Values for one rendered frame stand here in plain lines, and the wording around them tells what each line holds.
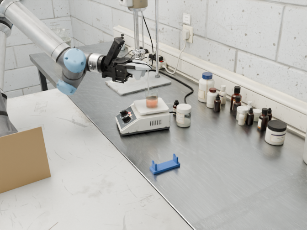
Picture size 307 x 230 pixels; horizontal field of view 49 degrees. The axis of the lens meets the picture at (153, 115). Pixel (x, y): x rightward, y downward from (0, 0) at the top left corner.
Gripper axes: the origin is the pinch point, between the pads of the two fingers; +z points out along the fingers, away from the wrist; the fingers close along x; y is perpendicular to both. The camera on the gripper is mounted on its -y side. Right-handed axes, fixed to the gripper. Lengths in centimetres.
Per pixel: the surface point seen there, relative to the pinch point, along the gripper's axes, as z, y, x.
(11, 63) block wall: -213, 67, -123
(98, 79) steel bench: -49, 26, -36
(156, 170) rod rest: 15.9, 24.6, 26.5
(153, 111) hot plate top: 3.3, 16.9, 2.3
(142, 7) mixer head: -21.8, -13.1, -38.4
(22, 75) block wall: -209, 81, -129
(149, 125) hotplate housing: 2.4, 22.6, 4.2
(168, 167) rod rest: 18.7, 24.5, 23.3
